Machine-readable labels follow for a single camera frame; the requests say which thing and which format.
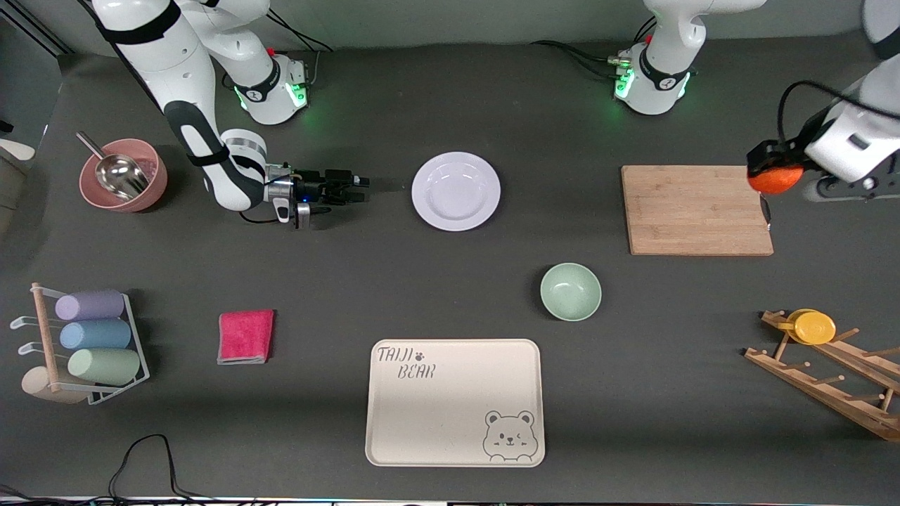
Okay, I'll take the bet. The orange fruit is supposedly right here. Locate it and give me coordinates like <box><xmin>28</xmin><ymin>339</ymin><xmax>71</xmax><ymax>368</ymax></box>
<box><xmin>747</xmin><ymin>163</ymin><xmax>804</xmax><ymax>195</ymax></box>

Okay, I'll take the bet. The white round plate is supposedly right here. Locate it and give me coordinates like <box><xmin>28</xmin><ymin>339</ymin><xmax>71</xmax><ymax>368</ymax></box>
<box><xmin>411</xmin><ymin>152</ymin><xmax>501</xmax><ymax>232</ymax></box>

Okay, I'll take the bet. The dark grey table mat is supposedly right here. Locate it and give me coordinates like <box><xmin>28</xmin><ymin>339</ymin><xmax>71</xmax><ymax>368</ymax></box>
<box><xmin>0</xmin><ymin>28</ymin><xmax>900</xmax><ymax>501</ymax></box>

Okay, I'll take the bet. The wooden cutting board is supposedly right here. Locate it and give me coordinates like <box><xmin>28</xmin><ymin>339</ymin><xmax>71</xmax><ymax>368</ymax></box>
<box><xmin>621</xmin><ymin>165</ymin><xmax>775</xmax><ymax>257</ymax></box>

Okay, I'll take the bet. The pink bowl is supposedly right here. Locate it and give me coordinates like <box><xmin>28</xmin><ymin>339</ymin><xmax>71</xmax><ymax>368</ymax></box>
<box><xmin>79</xmin><ymin>138</ymin><xmax>169</xmax><ymax>213</ymax></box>

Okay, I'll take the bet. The pink folded cloth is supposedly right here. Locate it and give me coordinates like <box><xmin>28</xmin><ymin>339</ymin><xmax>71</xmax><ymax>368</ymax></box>
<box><xmin>217</xmin><ymin>309</ymin><xmax>276</xmax><ymax>365</ymax></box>

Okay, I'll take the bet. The yellow cup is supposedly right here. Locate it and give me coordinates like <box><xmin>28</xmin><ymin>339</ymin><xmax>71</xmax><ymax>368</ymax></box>
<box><xmin>777</xmin><ymin>309</ymin><xmax>837</xmax><ymax>346</ymax></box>

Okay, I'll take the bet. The metal scoop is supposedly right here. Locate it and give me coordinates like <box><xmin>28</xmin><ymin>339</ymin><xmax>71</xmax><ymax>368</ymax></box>
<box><xmin>76</xmin><ymin>131</ymin><xmax>150</xmax><ymax>201</ymax></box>

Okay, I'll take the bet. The wooden peg rack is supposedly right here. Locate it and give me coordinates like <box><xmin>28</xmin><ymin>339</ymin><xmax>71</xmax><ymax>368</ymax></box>
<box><xmin>745</xmin><ymin>310</ymin><xmax>900</xmax><ymax>443</ymax></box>

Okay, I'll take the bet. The beige bear print tray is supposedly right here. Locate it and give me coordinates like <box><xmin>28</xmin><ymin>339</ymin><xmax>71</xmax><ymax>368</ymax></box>
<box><xmin>365</xmin><ymin>339</ymin><xmax>546</xmax><ymax>468</ymax></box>

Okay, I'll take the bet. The pale green bowl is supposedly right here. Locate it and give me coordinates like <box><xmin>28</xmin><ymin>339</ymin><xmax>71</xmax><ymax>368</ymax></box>
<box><xmin>540</xmin><ymin>263</ymin><xmax>603</xmax><ymax>323</ymax></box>

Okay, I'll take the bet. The purple cup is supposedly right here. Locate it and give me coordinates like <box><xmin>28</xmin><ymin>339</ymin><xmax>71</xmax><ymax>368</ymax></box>
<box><xmin>55</xmin><ymin>290</ymin><xmax>126</xmax><ymax>322</ymax></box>

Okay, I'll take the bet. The blue cup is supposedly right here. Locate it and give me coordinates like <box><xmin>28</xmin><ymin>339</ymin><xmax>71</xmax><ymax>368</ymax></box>
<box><xmin>59</xmin><ymin>320</ymin><xmax>132</xmax><ymax>351</ymax></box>

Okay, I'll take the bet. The green cup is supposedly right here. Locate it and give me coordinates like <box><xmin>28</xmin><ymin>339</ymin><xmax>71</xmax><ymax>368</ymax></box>
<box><xmin>67</xmin><ymin>348</ymin><xmax>141</xmax><ymax>386</ymax></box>

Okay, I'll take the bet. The wooden rack dowel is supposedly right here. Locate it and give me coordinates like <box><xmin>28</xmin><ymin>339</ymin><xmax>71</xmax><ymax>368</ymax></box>
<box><xmin>31</xmin><ymin>283</ymin><xmax>63</xmax><ymax>393</ymax></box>

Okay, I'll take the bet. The beige cup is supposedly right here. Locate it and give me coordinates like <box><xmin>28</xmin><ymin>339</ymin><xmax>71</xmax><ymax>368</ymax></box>
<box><xmin>21</xmin><ymin>365</ymin><xmax>89</xmax><ymax>405</ymax></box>

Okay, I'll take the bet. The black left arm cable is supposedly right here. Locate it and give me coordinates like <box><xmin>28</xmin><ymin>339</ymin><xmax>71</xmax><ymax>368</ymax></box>
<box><xmin>776</xmin><ymin>80</ymin><xmax>870</xmax><ymax>145</ymax></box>

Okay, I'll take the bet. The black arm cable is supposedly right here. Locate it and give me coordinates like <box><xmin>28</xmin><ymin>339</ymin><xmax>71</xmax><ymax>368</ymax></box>
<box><xmin>776</xmin><ymin>80</ymin><xmax>870</xmax><ymax>145</ymax></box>
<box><xmin>238</xmin><ymin>205</ymin><xmax>333</xmax><ymax>226</ymax></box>

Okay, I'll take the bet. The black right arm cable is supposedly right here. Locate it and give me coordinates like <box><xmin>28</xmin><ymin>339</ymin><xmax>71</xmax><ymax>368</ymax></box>
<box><xmin>238</xmin><ymin>205</ymin><xmax>333</xmax><ymax>226</ymax></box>

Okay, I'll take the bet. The black right base cable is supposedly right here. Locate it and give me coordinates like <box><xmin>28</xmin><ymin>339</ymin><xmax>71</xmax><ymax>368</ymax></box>
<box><xmin>264</xmin><ymin>7</ymin><xmax>333</xmax><ymax>89</ymax></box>

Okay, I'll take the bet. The black base cable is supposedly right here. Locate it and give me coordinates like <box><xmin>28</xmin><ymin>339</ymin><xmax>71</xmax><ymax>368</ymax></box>
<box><xmin>264</xmin><ymin>7</ymin><xmax>333</xmax><ymax>89</ymax></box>
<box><xmin>531</xmin><ymin>18</ymin><xmax>659</xmax><ymax>78</ymax></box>

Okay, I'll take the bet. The black left base cable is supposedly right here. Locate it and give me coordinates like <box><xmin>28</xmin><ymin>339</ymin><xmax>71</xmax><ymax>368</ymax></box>
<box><xmin>531</xmin><ymin>18</ymin><xmax>659</xmax><ymax>78</ymax></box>

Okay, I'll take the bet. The white wire cup rack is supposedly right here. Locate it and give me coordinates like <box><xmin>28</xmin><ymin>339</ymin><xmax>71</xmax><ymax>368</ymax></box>
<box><xmin>10</xmin><ymin>292</ymin><xmax>150</xmax><ymax>406</ymax></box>

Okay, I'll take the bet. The black floor cable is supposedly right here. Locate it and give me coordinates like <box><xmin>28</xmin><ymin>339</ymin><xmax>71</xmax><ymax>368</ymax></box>
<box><xmin>0</xmin><ymin>433</ymin><xmax>331</xmax><ymax>506</ymax></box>

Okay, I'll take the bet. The black frame bar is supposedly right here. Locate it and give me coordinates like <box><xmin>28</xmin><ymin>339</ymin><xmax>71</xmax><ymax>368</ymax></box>
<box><xmin>4</xmin><ymin>0</ymin><xmax>75</xmax><ymax>56</ymax></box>

